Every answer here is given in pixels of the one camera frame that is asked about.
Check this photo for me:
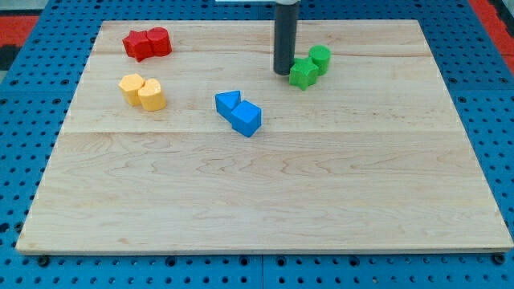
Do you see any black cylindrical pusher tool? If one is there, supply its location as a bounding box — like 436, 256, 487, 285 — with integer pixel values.
273, 0, 300, 75

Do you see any green cylinder block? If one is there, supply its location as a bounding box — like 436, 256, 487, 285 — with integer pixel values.
308, 45, 332, 75

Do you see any green star block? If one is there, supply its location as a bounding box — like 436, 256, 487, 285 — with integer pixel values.
289, 56, 319, 91

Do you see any wooden board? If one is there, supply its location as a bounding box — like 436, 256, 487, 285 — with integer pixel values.
16, 20, 513, 255

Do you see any blue triangle block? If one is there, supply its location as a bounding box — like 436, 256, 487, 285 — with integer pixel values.
214, 91, 241, 122

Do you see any blue cube block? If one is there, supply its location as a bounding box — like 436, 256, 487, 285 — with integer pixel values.
231, 100, 262, 137

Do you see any red cylinder block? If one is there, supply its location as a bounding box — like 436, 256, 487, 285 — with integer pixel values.
146, 26, 173, 56

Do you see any red star block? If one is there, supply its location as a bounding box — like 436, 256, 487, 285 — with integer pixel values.
122, 31, 153, 62

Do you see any yellow hexagon block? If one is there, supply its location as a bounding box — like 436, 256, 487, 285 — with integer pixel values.
118, 74, 145, 106

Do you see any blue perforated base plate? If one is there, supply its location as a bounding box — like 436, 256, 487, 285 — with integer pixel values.
1, 0, 513, 288

